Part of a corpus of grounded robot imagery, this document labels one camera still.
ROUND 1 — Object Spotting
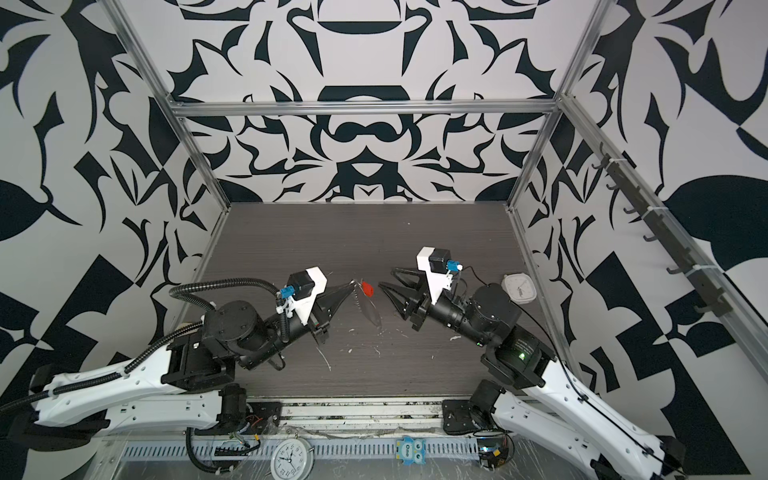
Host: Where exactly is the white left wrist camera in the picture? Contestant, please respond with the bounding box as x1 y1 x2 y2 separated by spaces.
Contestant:
276 267 327 326

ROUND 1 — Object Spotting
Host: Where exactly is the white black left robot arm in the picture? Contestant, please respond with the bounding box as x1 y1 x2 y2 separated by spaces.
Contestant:
1 274 356 452

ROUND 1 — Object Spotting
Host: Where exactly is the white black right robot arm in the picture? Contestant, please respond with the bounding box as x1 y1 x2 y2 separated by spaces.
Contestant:
379 268 685 479

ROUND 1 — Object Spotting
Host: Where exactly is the small electronics board left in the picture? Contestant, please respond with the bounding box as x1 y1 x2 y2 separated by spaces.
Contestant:
212 433 262 459

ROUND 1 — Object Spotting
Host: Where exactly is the red key tag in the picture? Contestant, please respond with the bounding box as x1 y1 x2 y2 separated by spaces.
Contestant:
361 281 374 298

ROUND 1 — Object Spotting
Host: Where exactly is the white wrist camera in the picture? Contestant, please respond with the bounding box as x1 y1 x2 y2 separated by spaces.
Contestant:
276 267 327 326
416 246 464 305

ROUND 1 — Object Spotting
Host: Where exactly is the round white analog clock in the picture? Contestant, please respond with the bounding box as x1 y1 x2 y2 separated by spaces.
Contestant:
270 438 315 480

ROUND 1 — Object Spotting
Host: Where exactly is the small electronics board right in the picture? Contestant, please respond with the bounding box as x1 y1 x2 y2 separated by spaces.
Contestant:
476 432 515 470

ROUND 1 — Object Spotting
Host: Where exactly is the black wall hook rail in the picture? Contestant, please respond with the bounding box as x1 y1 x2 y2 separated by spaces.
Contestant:
594 146 734 317

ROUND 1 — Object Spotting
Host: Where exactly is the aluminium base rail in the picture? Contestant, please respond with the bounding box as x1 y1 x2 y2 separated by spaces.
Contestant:
107 395 571 436

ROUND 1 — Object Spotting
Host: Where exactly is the white slotted cable duct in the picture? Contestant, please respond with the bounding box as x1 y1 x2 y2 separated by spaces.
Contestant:
121 437 480 462

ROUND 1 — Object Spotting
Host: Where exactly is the silver keyring chain with keys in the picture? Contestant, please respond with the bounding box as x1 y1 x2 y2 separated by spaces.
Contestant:
352 277 384 330

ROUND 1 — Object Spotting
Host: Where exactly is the white square clock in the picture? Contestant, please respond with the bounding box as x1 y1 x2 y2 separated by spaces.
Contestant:
501 273 538 304

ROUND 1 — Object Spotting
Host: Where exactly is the blue owl figure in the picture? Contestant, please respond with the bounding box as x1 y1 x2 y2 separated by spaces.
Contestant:
395 436 426 466

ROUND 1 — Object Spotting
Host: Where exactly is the small electronics board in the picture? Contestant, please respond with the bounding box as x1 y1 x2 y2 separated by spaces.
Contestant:
476 432 515 470
212 433 262 459

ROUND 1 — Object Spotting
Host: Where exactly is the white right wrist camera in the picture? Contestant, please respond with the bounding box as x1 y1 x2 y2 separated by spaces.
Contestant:
416 246 464 305

